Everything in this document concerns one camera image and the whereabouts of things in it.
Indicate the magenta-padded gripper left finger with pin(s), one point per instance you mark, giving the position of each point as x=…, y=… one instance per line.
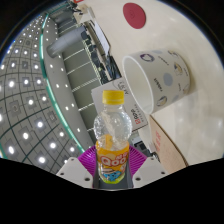
x=73, y=170

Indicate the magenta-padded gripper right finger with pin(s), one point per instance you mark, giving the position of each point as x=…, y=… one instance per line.
x=150, y=170

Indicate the yellow-capped orange drink bottle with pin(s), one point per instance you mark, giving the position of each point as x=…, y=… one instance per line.
x=112, y=163

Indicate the group of ceiling lights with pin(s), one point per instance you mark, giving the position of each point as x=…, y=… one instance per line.
x=26, y=135

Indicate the white patterned paper cup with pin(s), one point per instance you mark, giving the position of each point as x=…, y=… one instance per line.
x=166, y=80

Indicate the flat round red coaster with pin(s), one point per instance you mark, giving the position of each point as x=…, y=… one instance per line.
x=134, y=15

